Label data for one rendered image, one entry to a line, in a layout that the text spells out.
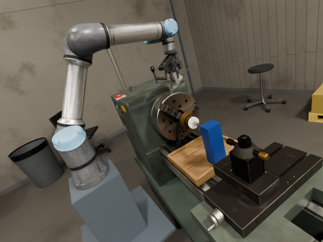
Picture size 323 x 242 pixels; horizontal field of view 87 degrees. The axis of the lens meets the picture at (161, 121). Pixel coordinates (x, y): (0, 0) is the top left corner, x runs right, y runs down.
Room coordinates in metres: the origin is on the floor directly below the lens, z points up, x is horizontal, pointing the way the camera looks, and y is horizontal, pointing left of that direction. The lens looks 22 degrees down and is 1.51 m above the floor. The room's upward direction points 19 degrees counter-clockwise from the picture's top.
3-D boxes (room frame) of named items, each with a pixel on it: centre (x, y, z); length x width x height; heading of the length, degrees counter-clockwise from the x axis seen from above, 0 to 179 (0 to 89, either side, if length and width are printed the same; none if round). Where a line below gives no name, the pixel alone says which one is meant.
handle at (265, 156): (0.40, -0.25, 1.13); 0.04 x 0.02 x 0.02; 20
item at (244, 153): (0.45, -0.23, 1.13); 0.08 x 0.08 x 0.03
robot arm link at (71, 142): (0.65, 0.37, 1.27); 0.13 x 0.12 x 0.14; 29
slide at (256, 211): (0.47, -0.29, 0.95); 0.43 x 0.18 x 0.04; 110
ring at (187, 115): (0.91, -0.15, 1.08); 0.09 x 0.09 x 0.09; 20
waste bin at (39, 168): (2.74, 2.25, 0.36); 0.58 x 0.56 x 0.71; 26
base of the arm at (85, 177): (0.64, 0.37, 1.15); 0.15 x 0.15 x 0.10
